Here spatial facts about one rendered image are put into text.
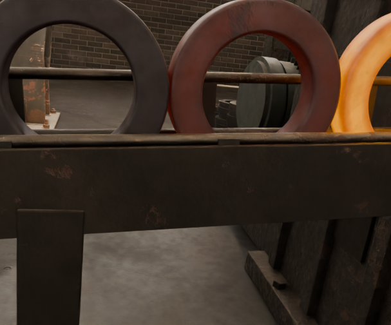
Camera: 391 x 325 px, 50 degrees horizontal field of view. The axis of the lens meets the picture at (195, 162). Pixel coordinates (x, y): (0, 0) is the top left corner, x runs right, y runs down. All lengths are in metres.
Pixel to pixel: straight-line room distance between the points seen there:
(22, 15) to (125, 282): 1.03
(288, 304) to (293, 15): 0.92
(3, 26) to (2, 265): 1.09
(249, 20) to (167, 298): 0.98
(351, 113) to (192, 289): 0.95
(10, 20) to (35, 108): 2.60
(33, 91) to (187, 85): 2.60
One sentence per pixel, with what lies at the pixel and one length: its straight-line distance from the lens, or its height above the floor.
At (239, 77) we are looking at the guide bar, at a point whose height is 0.69.
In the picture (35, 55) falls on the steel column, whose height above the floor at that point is 0.48.
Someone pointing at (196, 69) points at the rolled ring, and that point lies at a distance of 0.41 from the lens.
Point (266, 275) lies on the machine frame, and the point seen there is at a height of 0.07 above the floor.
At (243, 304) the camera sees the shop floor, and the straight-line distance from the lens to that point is 1.31.
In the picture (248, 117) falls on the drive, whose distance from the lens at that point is 1.85.
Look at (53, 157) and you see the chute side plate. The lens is 0.39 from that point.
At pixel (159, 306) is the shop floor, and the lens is 1.24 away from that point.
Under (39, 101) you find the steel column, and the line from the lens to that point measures 2.98.
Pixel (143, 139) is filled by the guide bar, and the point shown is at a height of 0.64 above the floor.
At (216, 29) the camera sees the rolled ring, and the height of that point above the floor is 0.74.
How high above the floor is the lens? 0.74
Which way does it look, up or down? 17 degrees down
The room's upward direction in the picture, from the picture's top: 7 degrees clockwise
